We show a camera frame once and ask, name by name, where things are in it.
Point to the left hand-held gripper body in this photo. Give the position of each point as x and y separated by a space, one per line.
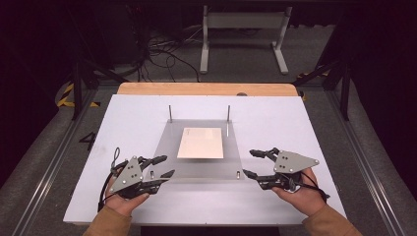
129 175

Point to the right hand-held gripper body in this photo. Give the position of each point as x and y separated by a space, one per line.
290 162

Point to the clear acrylic plate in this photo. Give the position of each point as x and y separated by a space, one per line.
196 167

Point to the person's left hand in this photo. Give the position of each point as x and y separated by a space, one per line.
124 205

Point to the person's right hand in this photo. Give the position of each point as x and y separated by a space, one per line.
306 196

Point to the white board sheet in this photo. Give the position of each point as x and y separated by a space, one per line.
131 124

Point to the beige paper card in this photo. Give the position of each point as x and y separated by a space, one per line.
200 143

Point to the white metal stand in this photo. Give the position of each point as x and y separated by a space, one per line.
244 20

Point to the metal standoff post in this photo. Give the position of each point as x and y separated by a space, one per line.
170 113
228 113
238 174

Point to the aluminium floor rail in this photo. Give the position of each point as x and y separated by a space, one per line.
49 170
367 170

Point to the black metal frame stand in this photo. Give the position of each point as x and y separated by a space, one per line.
77 88
344 88

